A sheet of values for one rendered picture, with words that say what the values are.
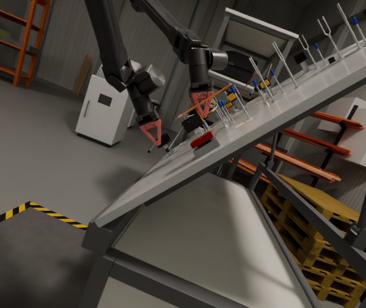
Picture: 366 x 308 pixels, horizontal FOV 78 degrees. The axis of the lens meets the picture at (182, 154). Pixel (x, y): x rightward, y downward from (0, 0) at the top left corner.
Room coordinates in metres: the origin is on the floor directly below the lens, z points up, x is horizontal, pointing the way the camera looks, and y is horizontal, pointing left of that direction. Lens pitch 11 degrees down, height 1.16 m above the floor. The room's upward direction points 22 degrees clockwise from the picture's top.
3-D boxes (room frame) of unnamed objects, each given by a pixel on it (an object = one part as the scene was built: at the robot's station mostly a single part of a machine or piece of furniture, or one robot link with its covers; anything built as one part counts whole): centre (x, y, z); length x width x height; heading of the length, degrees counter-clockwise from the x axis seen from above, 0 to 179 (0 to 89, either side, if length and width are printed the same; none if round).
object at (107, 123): (4.11, 1.55, 0.78); 0.79 x 0.67 x 1.55; 3
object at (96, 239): (1.02, 0.08, 0.83); 1.18 x 0.06 x 0.06; 178
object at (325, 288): (2.43, -1.62, 0.40); 1.14 x 0.78 x 0.81; 6
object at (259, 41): (1.94, -0.17, 0.92); 0.61 x 0.51 x 1.85; 178
